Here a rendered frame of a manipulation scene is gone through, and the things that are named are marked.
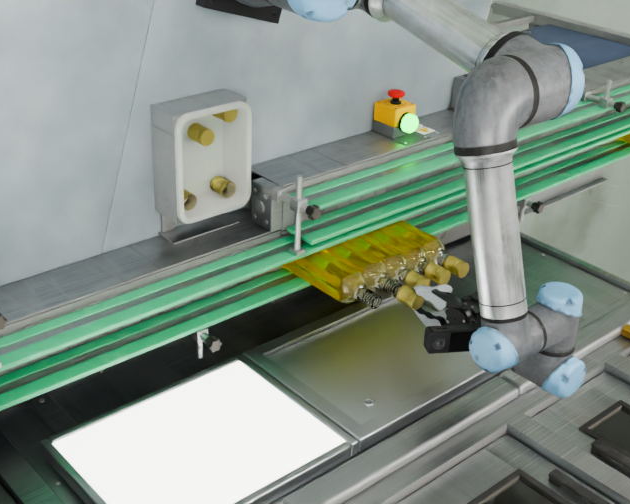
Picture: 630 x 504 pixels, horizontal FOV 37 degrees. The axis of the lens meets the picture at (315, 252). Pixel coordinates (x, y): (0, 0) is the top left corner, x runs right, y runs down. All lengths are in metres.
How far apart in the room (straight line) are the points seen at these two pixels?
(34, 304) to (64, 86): 0.38
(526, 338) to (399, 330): 0.50
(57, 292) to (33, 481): 0.33
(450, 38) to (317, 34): 0.49
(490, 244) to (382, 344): 0.53
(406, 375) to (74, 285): 0.65
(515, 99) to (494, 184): 0.13
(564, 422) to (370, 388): 0.37
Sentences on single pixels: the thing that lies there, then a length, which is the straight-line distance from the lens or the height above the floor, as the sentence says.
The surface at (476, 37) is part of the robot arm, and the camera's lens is 1.57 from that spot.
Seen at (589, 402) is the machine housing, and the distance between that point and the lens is 1.92.
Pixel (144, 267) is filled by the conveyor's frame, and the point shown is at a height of 0.85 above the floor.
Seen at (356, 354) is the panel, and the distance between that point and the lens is 1.87.
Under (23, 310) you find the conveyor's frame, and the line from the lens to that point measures 1.69.
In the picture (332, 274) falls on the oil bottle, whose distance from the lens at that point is 1.84.
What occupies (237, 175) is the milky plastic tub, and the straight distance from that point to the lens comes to 1.89.
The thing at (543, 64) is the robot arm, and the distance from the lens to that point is 1.48.
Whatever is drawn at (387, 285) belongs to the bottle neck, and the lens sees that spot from 1.84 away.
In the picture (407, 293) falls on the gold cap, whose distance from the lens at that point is 1.81.
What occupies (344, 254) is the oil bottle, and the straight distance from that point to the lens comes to 1.90.
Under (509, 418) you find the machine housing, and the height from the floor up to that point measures 1.42.
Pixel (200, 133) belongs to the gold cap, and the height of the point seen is 0.81.
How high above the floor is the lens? 2.20
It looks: 41 degrees down
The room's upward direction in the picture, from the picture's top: 120 degrees clockwise
